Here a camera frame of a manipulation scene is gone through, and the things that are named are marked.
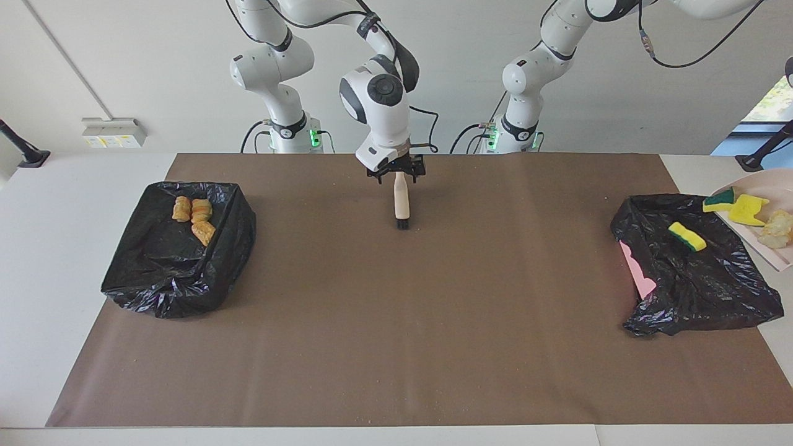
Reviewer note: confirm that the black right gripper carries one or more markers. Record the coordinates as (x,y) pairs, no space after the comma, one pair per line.
(399,164)

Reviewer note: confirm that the beige hand brush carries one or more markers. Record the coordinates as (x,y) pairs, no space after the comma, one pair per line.
(402,198)

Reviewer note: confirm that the striped orange toy croissant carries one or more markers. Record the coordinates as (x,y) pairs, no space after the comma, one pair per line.
(201,210)

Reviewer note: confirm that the brown toy bread bun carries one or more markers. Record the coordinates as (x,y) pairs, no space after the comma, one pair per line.
(204,233)

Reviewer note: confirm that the pale tan toy bread piece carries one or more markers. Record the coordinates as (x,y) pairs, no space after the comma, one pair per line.
(181,209)

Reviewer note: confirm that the curved yellow sponge piece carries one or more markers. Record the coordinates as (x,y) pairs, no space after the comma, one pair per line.
(686,236)

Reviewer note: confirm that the small yellow green sponge wedge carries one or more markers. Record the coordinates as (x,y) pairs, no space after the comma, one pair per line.
(720,200)

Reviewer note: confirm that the notched yellow sponge piece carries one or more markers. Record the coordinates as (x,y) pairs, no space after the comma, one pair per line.
(748,210)

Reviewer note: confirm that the pale pink plastic dustpan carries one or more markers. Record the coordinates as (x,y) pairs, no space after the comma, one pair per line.
(777,186)

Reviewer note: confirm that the beige stone-like chunk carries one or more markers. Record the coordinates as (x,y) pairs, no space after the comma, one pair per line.
(777,229)

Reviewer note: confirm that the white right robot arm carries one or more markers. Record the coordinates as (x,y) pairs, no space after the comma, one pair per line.
(384,118)

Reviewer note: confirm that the box-shaped black bag lined bin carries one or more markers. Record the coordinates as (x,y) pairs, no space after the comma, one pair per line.
(179,266)

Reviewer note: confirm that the pink plastic bin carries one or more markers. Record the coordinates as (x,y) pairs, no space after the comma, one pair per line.
(638,269)

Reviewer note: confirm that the crumpled black trash bag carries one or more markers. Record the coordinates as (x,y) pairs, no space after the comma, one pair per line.
(700,285)

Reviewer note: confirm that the brown paper table mat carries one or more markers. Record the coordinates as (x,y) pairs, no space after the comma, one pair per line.
(433,341)

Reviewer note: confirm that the white wall socket box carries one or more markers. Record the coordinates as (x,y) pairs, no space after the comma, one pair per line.
(114,132)

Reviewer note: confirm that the black camera stand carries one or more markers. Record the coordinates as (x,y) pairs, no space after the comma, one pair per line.
(28,155)
(753,162)

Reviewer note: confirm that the window with blue frame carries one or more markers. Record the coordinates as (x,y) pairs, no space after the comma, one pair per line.
(774,102)

